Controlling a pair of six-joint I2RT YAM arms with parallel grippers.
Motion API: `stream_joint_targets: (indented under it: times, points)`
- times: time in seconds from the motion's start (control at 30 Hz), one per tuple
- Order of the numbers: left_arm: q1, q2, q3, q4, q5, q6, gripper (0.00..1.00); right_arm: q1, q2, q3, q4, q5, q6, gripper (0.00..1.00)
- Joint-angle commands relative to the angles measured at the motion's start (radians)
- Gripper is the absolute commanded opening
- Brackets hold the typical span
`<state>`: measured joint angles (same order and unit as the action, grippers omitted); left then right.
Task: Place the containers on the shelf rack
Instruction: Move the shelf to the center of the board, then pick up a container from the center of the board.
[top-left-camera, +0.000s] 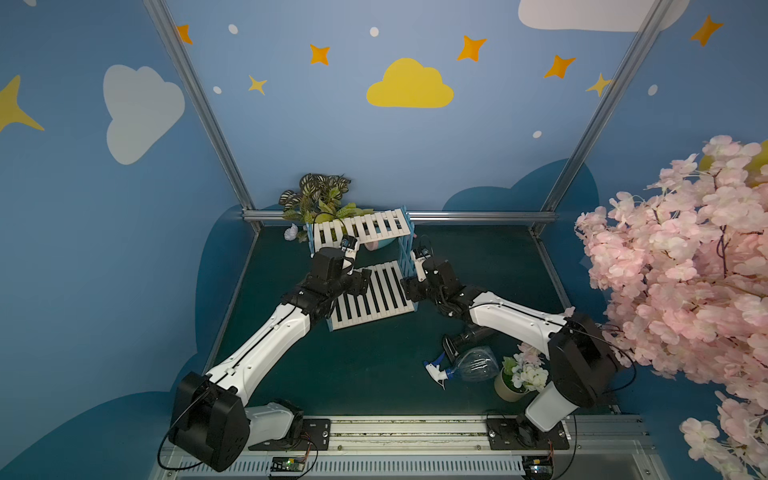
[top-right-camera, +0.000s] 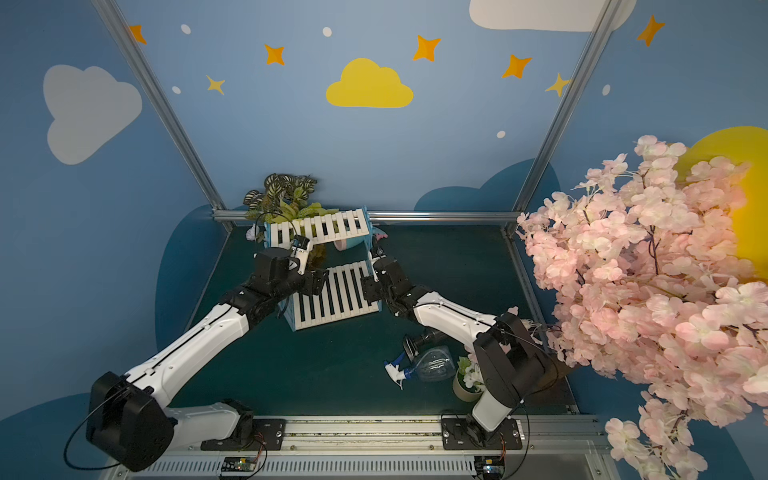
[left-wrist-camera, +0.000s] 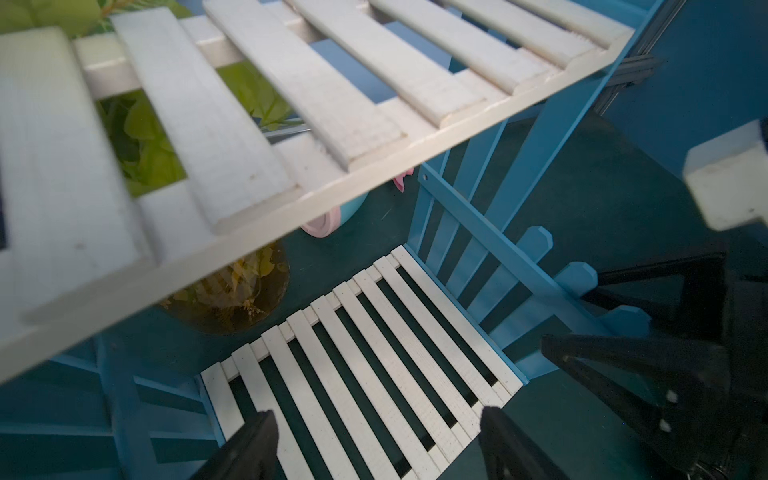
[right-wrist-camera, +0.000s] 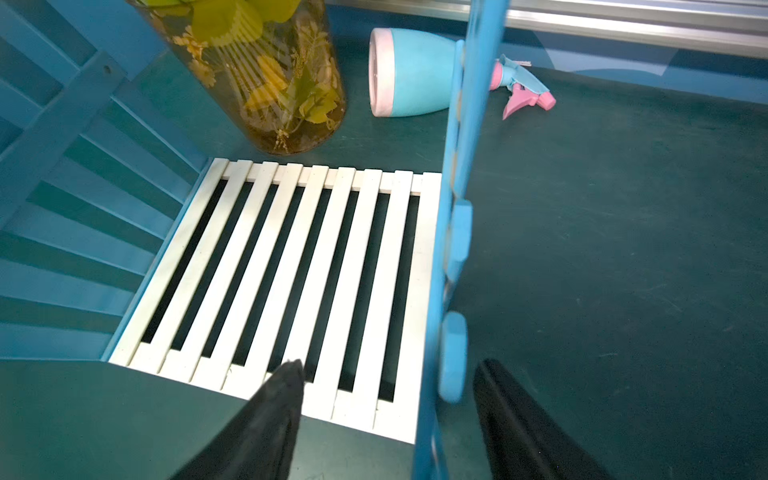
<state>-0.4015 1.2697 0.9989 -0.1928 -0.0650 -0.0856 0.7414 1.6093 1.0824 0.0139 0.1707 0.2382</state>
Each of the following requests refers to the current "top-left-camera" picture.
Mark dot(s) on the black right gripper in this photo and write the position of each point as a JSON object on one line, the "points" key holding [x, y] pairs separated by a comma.
{"points": [[417, 288]]}

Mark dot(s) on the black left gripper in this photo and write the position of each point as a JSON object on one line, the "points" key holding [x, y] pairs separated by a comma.
{"points": [[355, 282]]}

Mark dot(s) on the blue and white slatted shelf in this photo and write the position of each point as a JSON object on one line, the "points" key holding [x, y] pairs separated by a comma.
{"points": [[385, 297]]}

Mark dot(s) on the clear blue-white spray bottle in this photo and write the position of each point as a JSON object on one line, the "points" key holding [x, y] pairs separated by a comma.
{"points": [[475, 365]]}

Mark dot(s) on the teal pink spray bottle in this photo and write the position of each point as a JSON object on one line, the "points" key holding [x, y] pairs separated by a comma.
{"points": [[374, 245]]}

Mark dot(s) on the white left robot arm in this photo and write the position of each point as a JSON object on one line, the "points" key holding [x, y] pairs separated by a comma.
{"points": [[209, 418]]}

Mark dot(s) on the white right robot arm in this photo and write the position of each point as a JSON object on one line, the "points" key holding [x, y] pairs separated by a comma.
{"points": [[581, 363]]}

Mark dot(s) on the clear vase with daisies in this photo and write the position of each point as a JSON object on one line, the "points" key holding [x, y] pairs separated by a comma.
{"points": [[319, 199]]}

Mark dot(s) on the small pot white flowers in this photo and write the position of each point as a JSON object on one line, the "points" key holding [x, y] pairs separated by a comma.
{"points": [[521, 373]]}

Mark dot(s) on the pink cherry blossom tree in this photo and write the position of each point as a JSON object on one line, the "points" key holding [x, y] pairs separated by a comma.
{"points": [[686, 271]]}

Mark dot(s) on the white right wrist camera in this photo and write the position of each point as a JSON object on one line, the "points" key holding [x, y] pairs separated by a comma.
{"points": [[419, 256]]}

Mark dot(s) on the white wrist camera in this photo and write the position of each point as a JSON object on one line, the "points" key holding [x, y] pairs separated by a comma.
{"points": [[419, 256], [349, 247]]}

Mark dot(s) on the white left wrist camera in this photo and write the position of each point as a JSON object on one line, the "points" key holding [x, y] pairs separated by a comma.
{"points": [[349, 247]]}

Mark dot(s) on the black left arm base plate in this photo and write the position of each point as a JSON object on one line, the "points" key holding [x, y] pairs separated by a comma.
{"points": [[312, 432]]}

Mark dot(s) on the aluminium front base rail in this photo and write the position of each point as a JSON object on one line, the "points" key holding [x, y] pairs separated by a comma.
{"points": [[443, 447]]}

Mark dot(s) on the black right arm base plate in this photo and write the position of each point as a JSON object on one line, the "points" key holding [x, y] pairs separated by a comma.
{"points": [[525, 433]]}

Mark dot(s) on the aluminium right corner post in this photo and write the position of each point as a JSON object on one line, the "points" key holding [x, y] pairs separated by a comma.
{"points": [[635, 55]]}

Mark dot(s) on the aluminium corner post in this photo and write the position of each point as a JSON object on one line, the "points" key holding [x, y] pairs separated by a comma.
{"points": [[635, 55], [162, 19]]}

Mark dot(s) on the aluminium left corner post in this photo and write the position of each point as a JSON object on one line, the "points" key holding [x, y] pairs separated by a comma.
{"points": [[162, 19]]}

